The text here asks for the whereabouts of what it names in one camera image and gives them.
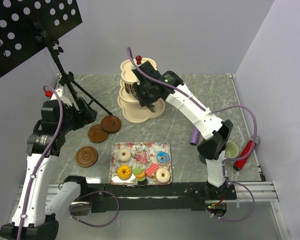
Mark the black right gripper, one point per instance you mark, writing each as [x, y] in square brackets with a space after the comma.
[143, 101]

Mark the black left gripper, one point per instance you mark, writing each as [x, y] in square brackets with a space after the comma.
[87, 116]

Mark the chocolate cake slice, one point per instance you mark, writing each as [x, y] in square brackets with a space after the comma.
[129, 88]

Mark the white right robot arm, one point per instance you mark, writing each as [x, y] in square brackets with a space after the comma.
[213, 129]

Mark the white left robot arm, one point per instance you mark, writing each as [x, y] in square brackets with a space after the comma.
[32, 219]

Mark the cream three-tier cake stand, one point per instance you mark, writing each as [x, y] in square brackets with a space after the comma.
[131, 109]

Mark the brown wooden saucer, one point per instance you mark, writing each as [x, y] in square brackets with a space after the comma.
[111, 123]
[86, 156]
[96, 134]

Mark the white glazed donut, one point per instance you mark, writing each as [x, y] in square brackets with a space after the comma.
[124, 155]

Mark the purple glitter microphone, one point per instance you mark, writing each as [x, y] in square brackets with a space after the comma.
[194, 136]

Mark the blue glazed donut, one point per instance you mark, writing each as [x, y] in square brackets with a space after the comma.
[162, 158]

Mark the floral serving tray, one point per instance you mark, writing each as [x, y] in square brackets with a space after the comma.
[143, 155]

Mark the yellow glazed donut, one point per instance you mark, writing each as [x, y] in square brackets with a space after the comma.
[124, 172]

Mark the red striped cake slice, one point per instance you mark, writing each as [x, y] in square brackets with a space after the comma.
[151, 170]

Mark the stacked colourful macarons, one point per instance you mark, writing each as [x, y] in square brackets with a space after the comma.
[140, 176]

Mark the dark green mug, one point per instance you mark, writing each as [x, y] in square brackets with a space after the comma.
[202, 159]

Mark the cream glazed donut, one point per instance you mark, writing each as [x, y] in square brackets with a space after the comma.
[162, 175]

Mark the light green cup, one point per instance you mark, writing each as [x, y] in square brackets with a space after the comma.
[231, 150]

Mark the black perforated music stand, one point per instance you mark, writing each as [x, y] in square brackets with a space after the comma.
[29, 26]

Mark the red glitter microphone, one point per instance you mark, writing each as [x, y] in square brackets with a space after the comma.
[239, 164]

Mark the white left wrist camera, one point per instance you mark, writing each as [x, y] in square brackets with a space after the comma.
[60, 92]

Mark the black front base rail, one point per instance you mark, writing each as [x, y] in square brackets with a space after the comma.
[174, 196]

